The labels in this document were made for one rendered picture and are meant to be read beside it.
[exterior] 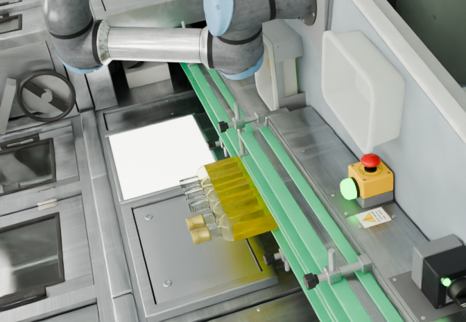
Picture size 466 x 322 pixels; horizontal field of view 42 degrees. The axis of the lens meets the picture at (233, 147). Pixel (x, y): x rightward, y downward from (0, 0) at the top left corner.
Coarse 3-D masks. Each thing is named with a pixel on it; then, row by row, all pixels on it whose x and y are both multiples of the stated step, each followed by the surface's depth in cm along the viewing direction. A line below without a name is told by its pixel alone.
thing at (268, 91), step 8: (264, 40) 158; (264, 48) 174; (272, 48) 158; (264, 56) 175; (272, 56) 157; (264, 64) 176; (272, 64) 159; (256, 72) 177; (264, 72) 178; (272, 72) 160; (256, 80) 179; (264, 80) 179; (272, 80) 162; (264, 88) 180; (272, 88) 179; (264, 96) 176; (272, 96) 175; (272, 104) 172
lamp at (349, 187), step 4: (344, 180) 125; (348, 180) 125; (352, 180) 125; (340, 184) 126; (344, 184) 125; (348, 184) 124; (352, 184) 124; (356, 184) 124; (340, 188) 126; (344, 188) 125; (348, 188) 124; (352, 188) 124; (356, 188) 124; (344, 192) 125; (348, 192) 124; (352, 192) 124; (356, 192) 124; (344, 196) 126; (348, 196) 125; (352, 196) 125; (356, 196) 125
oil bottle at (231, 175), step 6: (234, 168) 165; (240, 168) 165; (216, 174) 164; (222, 174) 163; (228, 174) 163; (234, 174) 163; (240, 174) 162; (246, 174) 162; (204, 180) 162; (210, 180) 162; (216, 180) 161; (222, 180) 161; (228, 180) 161; (234, 180) 161; (204, 186) 161; (210, 186) 160; (204, 192) 161
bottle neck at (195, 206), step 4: (200, 200) 157; (204, 200) 157; (188, 204) 158; (192, 204) 156; (196, 204) 156; (200, 204) 157; (204, 204) 157; (192, 208) 156; (196, 208) 156; (200, 208) 157; (204, 208) 157; (208, 208) 158; (192, 212) 157
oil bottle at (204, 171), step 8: (224, 160) 169; (232, 160) 169; (240, 160) 168; (200, 168) 168; (208, 168) 167; (216, 168) 167; (224, 168) 166; (232, 168) 166; (200, 176) 165; (200, 184) 166
